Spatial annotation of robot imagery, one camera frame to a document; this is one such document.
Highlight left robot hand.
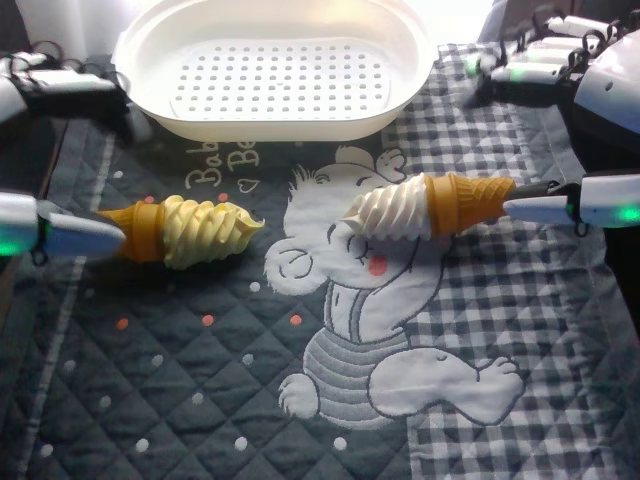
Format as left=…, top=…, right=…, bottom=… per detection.
left=0, top=42, right=152, bottom=265

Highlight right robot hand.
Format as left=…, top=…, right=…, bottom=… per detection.
left=462, top=13, right=640, bottom=239

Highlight yellow toy ice cream cone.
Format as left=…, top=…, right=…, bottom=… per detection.
left=97, top=194, right=266, bottom=272

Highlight white toy ice cream cone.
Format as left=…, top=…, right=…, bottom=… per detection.
left=340, top=172, right=517, bottom=243

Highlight white perforated plastic basket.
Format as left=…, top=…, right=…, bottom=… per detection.
left=110, top=0, right=440, bottom=145

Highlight grey quilt with bear print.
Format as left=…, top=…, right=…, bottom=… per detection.
left=0, top=42, right=640, bottom=480

